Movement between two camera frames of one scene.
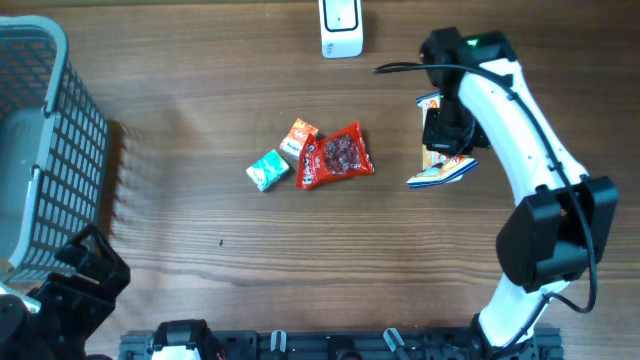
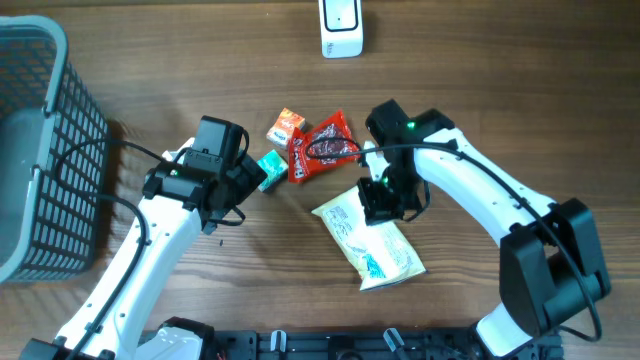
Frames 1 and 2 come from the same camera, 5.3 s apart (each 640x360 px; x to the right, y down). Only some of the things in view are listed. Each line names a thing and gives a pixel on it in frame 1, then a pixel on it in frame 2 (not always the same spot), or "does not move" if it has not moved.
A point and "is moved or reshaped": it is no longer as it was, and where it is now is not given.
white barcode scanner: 341,28 does not move
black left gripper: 95,302 to 248,175
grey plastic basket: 54,143 does not move
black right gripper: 437,142 to 377,209
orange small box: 296,137 to 281,131
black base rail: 360,344 does not move
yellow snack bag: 439,169 is moved or reshaped
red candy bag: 342,153 is moved or reshaped
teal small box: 269,170 does not move
